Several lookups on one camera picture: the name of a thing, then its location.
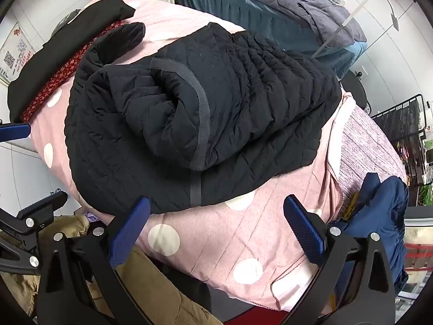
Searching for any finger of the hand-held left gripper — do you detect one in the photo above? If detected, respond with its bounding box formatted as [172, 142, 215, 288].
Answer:
[0, 123, 32, 142]
[0, 190, 69, 275]

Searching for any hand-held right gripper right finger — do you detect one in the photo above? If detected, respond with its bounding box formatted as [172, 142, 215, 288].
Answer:
[281, 194, 396, 325]

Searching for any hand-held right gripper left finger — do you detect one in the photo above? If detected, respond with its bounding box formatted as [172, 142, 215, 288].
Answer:
[37, 196, 153, 325]

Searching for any black quilted jacket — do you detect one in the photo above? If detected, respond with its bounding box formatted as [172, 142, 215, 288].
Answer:
[66, 22, 342, 215]

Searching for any khaki cloth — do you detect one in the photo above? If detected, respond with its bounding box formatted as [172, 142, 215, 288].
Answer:
[0, 215, 210, 325]

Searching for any pink polka dot blanket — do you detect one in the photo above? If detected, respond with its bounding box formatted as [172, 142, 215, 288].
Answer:
[20, 0, 410, 315]

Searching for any red patterned cloth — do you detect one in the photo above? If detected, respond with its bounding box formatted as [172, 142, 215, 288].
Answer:
[20, 20, 124, 122]

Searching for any navy blue garment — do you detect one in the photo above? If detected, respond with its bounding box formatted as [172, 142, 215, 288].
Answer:
[330, 173, 410, 298]

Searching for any black cloth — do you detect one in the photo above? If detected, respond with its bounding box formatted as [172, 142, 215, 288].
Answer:
[7, 0, 136, 122]

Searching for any black round stool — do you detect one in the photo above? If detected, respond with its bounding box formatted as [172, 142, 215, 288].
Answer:
[342, 73, 368, 109]

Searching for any grey quilt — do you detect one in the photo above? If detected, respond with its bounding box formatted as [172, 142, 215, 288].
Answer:
[199, 0, 368, 50]

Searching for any teal bed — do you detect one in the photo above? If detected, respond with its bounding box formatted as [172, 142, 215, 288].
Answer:
[173, 0, 368, 78]

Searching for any white gooseneck lamp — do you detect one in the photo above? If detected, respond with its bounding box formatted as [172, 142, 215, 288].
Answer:
[313, 0, 402, 59]

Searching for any wall poster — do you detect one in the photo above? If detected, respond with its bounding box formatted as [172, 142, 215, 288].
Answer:
[0, 23, 36, 85]

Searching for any black wire rack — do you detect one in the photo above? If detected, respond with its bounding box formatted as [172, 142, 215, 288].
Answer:
[370, 94, 430, 187]

